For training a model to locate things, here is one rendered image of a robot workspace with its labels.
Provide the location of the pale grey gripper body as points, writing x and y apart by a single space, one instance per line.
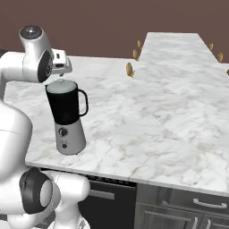
66 68

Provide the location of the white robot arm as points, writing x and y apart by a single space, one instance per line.
15 140

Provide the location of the pale grey blender lid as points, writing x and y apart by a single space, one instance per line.
61 86

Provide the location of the black and grey blender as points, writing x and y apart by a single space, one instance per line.
69 134

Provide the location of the brown wooden stool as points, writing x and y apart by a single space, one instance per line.
211 46
135 54
129 69
220 57
139 44

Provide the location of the black dishwasher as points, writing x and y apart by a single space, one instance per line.
116 211

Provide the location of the dark grey drawer front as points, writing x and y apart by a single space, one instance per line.
182 198

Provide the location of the dark grey cupboard door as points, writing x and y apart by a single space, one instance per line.
161 217
219 223

